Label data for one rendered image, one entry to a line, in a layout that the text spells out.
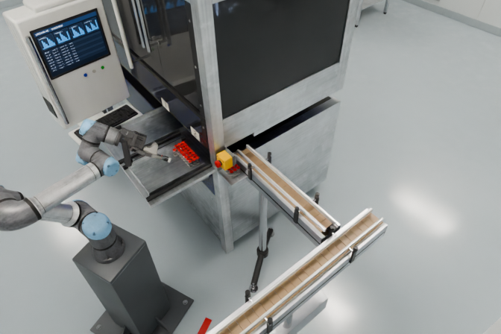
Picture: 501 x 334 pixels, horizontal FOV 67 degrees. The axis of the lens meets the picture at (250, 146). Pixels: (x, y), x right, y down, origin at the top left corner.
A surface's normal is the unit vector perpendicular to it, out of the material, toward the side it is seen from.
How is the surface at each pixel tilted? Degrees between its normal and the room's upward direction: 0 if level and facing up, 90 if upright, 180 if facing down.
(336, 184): 0
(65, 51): 90
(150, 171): 0
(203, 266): 0
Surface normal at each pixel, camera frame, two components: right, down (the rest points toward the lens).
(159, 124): -0.02, -0.72
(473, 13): -0.79, 0.44
